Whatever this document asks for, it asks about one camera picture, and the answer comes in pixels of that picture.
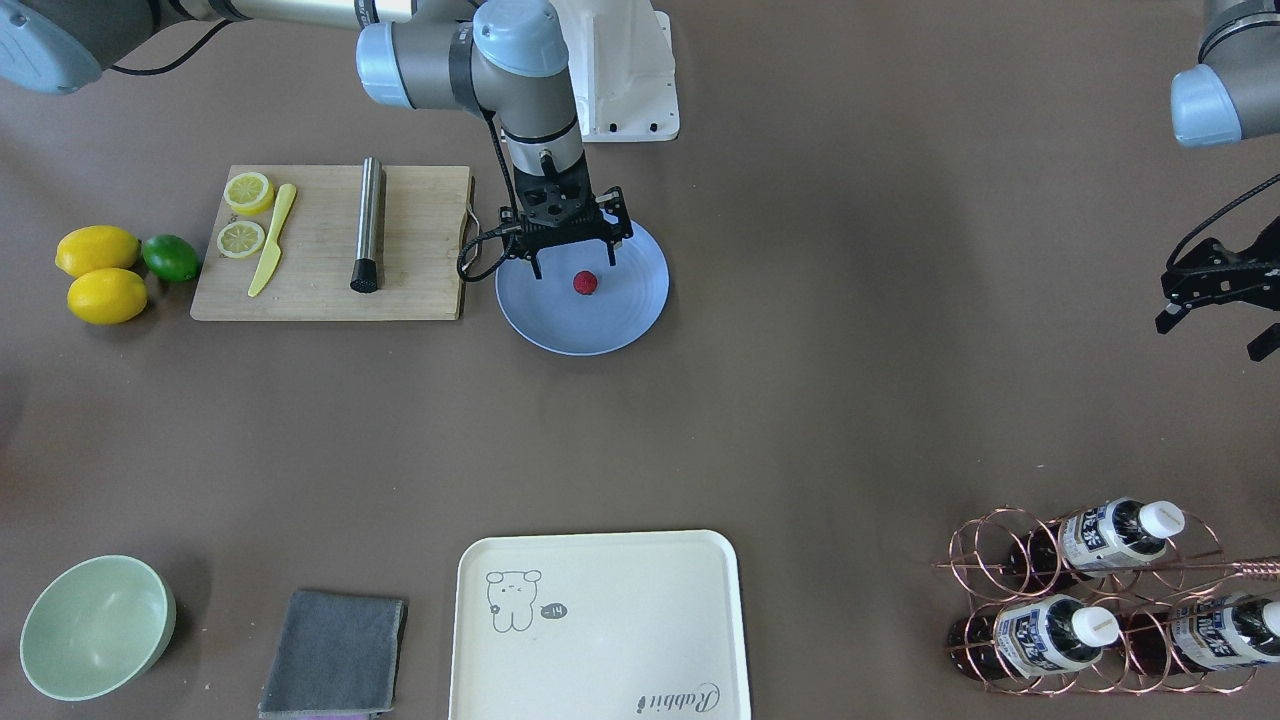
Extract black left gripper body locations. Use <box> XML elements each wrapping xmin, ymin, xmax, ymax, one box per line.
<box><xmin>1161</xmin><ymin>219</ymin><xmax>1279</xmax><ymax>311</ymax></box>

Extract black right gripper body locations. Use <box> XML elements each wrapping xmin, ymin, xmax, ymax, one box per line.
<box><xmin>499</xmin><ymin>150</ymin><xmax>634</xmax><ymax>261</ymax></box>

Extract red strawberry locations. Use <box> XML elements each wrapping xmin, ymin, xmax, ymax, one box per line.
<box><xmin>571</xmin><ymin>270</ymin><xmax>599</xmax><ymax>296</ymax></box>

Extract blue plate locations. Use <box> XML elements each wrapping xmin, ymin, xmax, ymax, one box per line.
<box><xmin>495</xmin><ymin>222</ymin><xmax>669</xmax><ymax>356</ymax></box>

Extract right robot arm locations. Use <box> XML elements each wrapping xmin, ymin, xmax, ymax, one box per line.
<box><xmin>1</xmin><ymin>1</ymin><xmax>634</xmax><ymax>266</ymax></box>

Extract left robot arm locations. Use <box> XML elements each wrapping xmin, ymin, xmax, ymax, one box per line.
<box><xmin>1155</xmin><ymin>1</ymin><xmax>1279</xmax><ymax>334</ymax></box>

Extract wooden cutting board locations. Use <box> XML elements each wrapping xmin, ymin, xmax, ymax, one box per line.
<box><xmin>189</xmin><ymin>164</ymin><xmax>474</xmax><ymax>322</ymax></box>

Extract steel muddler black tip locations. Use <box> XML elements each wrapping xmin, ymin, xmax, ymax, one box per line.
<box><xmin>349</xmin><ymin>156</ymin><xmax>385</xmax><ymax>293</ymax></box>

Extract bottle top white cap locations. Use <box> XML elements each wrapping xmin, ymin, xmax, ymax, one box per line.
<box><xmin>1009</xmin><ymin>497</ymin><xmax>1187</xmax><ymax>591</ymax></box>

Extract bottle white cap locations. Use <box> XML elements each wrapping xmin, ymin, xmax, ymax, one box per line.
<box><xmin>945</xmin><ymin>594</ymin><xmax>1121</xmax><ymax>682</ymax></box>
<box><xmin>1009</xmin><ymin>497</ymin><xmax>1187</xmax><ymax>591</ymax></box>
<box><xmin>1126</xmin><ymin>593</ymin><xmax>1279</xmax><ymax>676</ymax></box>

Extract yellow plastic knife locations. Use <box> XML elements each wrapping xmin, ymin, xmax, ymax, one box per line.
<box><xmin>247</xmin><ymin>183</ymin><xmax>298</xmax><ymax>297</ymax></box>

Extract bottle lower white cap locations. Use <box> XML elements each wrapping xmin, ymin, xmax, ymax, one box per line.
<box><xmin>945</xmin><ymin>594</ymin><xmax>1121</xmax><ymax>682</ymax></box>
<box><xmin>1126</xmin><ymin>593</ymin><xmax>1279</xmax><ymax>676</ymax></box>

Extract lemon half upper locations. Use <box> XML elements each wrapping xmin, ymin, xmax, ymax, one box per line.
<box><xmin>221</xmin><ymin>170</ymin><xmax>276</xmax><ymax>217</ymax></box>

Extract lemon half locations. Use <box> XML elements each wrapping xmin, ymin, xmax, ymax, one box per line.
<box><xmin>215</xmin><ymin>219</ymin><xmax>268</xmax><ymax>259</ymax></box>
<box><xmin>221</xmin><ymin>170</ymin><xmax>276</xmax><ymax>217</ymax></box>

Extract lemon half lower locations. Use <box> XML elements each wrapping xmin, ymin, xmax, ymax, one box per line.
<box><xmin>215</xmin><ymin>219</ymin><xmax>268</xmax><ymax>259</ymax></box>

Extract green lime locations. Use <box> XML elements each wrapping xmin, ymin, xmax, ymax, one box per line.
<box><xmin>140</xmin><ymin>234</ymin><xmax>202</xmax><ymax>282</ymax></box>

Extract cream rabbit tray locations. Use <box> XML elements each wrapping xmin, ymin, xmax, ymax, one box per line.
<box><xmin>449</xmin><ymin>530</ymin><xmax>753</xmax><ymax>719</ymax></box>

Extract whole lemon lower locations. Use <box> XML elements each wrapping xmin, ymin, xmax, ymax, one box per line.
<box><xmin>67</xmin><ymin>268</ymin><xmax>148</xmax><ymax>325</ymax></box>

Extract whole lemon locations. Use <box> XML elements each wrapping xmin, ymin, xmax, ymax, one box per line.
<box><xmin>54</xmin><ymin>224</ymin><xmax>140</xmax><ymax>278</ymax></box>
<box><xmin>67</xmin><ymin>268</ymin><xmax>148</xmax><ymax>325</ymax></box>

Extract grey folded cloth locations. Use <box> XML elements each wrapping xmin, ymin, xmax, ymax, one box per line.
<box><xmin>259</xmin><ymin>589</ymin><xmax>406</xmax><ymax>719</ymax></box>

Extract whole lemon upper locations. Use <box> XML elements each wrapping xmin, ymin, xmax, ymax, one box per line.
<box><xmin>54</xmin><ymin>224</ymin><xmax>140</xmax><ymax>278</ymax></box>

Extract green bowl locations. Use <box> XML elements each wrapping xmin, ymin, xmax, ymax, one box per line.
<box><xmin>20</xmin><ymin>555</ymin><xmax>177</xmax><ymax>702</ymax></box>

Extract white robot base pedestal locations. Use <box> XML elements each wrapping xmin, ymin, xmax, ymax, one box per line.
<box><xmin>553</xmin><ymin>1</ymin><xmax>680</xmax><ymax>143</ymax></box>

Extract copper wire bottle rack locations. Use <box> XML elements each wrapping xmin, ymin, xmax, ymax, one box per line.
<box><xmin>941</xmin><ymin>507</ymin><xmax>1277</xmax><ymax>697</ymax></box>

